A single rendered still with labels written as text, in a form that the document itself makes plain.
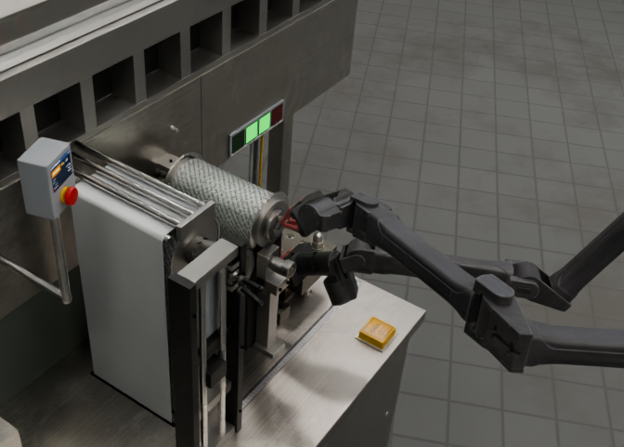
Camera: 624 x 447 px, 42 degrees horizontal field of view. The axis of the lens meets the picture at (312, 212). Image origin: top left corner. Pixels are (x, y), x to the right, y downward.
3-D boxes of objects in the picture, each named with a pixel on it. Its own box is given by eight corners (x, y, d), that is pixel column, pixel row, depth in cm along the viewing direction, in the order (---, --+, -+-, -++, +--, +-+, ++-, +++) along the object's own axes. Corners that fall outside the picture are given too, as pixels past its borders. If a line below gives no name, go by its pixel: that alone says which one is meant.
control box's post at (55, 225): (66, 303, 138) (51, 209, 126) (59, 299, 139) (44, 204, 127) (73, 297, 139) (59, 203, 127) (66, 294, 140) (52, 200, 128)
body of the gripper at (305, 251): (313, 264, 201) (336, 264, 196) (289, 287, 194) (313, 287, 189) (304, 242, 199) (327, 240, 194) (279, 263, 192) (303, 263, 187)
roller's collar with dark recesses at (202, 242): (209, 282, 160) (208, 257, 157) (185, 269, 163) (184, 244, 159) (229, 265, 165) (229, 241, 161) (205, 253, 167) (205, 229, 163)
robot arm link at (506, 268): (536, 258, 188) (541, 281, 178) (531, 281, 190) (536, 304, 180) (350, 232, 192) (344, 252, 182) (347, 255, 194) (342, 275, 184)
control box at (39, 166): (64, 223, 124) (57, 169, 118) (25, 214, 125) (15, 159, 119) (86, 197, 129) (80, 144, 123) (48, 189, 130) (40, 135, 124)
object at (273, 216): (266, 246, 184) (269, 218, 179) (259, 243, 184) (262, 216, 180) (285, 232, 189) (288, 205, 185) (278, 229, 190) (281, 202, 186)
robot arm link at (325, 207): (377, 238, 168) (383, 200, 164) (342, 256, 160) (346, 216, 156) (331, 216, 175) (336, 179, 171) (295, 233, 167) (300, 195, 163)
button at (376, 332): (382, 349, 204) (383, 343, 203) (357, 337, 207) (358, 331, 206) (395, 334, 209) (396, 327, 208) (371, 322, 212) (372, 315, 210)
